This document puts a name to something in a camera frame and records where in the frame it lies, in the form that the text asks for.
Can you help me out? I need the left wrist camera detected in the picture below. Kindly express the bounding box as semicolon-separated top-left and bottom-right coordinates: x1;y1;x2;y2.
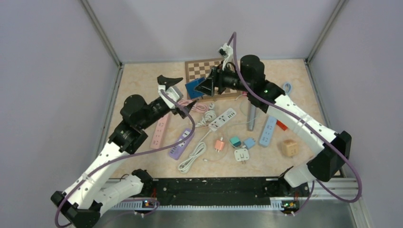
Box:
158;85;183;109

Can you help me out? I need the wooden chessboard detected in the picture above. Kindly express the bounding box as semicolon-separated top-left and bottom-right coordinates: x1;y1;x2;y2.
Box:
185;58;242;102

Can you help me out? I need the white flat coiled cable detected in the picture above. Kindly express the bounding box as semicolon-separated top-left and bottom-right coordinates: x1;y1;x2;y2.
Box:
177;129;211;174

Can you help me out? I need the teal charger plug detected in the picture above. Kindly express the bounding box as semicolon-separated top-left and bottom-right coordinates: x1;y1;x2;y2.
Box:
229;136;242;149

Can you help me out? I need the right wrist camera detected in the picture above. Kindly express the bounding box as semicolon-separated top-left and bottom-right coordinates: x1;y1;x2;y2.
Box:
218;43;233;70

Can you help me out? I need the white coiled power cable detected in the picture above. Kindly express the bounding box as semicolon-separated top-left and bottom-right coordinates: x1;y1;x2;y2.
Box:
194;102;217;128

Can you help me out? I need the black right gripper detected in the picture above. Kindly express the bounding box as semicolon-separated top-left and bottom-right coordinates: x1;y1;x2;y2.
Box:
195;60;252;96

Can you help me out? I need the purple power strip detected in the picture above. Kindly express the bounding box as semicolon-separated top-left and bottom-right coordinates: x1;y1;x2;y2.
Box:
168;128;194;161

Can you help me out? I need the pink power strip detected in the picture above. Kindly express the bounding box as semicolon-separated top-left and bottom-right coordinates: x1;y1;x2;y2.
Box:
150;114;170;149

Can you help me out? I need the wooden cube socket adapter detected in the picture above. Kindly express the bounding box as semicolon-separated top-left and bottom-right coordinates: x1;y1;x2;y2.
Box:
280;139;299;157

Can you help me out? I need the purple microphone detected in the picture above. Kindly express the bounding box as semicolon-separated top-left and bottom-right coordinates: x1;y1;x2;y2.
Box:
176;100;186;108

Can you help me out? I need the silver microphone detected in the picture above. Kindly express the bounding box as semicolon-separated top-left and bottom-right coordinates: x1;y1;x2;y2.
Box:
247;103;257;132

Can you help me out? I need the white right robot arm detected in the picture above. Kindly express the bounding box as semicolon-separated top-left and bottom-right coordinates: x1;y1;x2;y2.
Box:
195;55;352;196

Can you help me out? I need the light blue charger plug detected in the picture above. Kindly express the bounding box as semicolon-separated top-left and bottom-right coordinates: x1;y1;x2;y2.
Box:
243;138;256;150

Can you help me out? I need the white power strip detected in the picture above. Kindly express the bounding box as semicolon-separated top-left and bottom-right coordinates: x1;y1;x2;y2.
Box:
208;108;237;132

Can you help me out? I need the white charger plug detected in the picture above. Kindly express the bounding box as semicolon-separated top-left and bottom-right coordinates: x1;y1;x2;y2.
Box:
234;148;250;164

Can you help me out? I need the blue cube socket adapter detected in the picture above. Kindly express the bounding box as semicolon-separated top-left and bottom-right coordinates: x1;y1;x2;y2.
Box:
185;77;205;100

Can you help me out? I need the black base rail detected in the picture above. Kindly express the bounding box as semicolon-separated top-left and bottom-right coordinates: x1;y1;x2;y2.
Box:
130;169;311;209

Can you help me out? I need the red cube socket adapter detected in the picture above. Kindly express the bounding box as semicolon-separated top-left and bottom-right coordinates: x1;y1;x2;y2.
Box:
276;120;288;131

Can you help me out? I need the light blue power strip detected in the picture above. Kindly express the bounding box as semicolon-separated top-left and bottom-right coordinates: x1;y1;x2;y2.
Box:
259;116;277;147

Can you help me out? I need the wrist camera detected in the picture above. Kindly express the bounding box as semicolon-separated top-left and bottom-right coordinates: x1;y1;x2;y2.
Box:
158;85;183;109
218;43;233;70

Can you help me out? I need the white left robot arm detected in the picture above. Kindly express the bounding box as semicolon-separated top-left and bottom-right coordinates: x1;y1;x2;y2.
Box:
51;76;192;228

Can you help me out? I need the orange pink charger plug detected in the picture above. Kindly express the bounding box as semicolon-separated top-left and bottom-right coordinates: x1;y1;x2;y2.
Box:
214;137;225;152

